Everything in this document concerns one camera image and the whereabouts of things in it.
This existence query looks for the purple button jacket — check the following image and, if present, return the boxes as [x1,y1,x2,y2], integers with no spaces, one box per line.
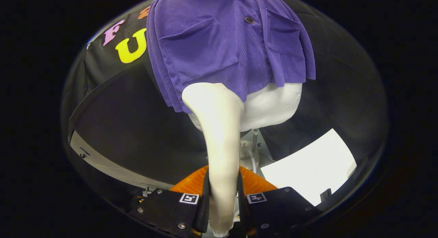
[146,0,316,114]

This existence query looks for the grey drawer cabinet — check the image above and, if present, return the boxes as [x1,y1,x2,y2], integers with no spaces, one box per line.
[67,65,209,191]

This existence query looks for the white paper sheet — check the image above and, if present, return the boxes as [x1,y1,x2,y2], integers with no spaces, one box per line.
[260,128,358,207]

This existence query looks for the black backdrop cloth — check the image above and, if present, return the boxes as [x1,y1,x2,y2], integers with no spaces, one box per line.
[62,0,389,212]

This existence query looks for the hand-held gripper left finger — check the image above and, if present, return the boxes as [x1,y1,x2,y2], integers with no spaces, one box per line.
[129,165,210,238]

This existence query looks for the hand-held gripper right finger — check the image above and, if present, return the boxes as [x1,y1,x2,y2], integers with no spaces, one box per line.
[238,166,323,238]

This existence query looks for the white mannequin torso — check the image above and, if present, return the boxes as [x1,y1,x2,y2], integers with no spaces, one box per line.
[188,82,303,133]

